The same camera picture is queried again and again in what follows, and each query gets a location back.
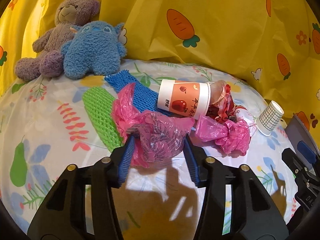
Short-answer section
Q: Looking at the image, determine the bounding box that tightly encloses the grid pattern paper cup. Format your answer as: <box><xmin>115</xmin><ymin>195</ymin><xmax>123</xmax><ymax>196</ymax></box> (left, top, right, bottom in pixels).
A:
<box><xmin>255</xmin><ymin>100</ymin><xmax>284</xmax><ymax>137</ymax></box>

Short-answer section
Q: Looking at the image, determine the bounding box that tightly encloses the green foam fruit net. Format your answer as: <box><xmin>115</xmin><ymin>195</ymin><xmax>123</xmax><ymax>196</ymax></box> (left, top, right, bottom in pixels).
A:
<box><xmin>82</xmin><ymin>87</ymin><xmax>123</xmax><ymax>152</ymax></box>

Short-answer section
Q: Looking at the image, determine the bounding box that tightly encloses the pink plastic bag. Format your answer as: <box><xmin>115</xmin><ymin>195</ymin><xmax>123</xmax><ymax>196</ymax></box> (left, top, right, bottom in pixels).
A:
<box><xmin>195</xmin><ymin>115</ymin><xmax>251</xmax><ymax>156</ymax></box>
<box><xmin>111</xmin><ymin>83</ymin><xmax>195</xmax><ymax>168</ymax></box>

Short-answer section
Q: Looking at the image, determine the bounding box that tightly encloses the white apple print cup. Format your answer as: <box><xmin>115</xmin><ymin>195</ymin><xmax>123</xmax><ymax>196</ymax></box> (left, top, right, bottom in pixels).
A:
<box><xmin>157</xmin><ymin>79</ymin><xmax>211</xmax><ymax>120</ymax></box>

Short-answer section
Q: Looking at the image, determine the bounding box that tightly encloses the blue foam fruit net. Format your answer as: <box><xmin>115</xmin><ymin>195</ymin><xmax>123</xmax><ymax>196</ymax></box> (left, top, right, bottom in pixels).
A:
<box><xmin>105</xmin><ymin>69</ymin><xmax>172</xmax><ymax>116</ymax></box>

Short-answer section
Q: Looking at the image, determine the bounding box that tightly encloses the grey plastic trash bin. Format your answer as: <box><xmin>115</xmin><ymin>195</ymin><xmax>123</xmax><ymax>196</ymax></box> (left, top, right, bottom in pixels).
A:
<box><xmin>285</xmin><ymin>114</ymin><xmax>319</xmax><ymax>177</ymax></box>

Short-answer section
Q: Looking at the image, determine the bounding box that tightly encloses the crumpled pink plastic bag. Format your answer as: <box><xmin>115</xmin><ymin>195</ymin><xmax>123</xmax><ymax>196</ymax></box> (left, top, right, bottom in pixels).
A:
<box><xmin>195</xmin><ymin>115</ymin><xmax>251</xmax><ymax>156</ymax></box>

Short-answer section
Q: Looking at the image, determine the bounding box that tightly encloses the red crumpled wrapper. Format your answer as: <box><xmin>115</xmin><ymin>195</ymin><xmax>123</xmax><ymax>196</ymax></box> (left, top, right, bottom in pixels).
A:
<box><xmin>206</xmin><ymin>80</ymin><xmax>246</xmax><ymax>123</ymax></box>

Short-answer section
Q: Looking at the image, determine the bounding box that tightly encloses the yellow carrot print curtain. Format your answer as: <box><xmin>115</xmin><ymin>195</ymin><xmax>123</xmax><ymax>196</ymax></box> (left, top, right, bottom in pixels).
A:
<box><xmin>1</xmin><ymin>0</ymin><xmax>319</xmax><ymax>141</ymax></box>

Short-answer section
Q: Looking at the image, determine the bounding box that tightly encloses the blue plush monster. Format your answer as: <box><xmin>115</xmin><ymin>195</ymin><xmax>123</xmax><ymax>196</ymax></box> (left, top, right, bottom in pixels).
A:
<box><xmin>61</xmin><ymin>21</ymin><xmax>127</xmax><ymax>80</ymax></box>

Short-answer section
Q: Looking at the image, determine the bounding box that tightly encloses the purple teddy bear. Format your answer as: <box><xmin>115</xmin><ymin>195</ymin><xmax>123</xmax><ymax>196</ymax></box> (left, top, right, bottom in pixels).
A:
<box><xmin>15</xmin><ymin>0</ymin><xmax>100</xmax><ymax>82</ymax></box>

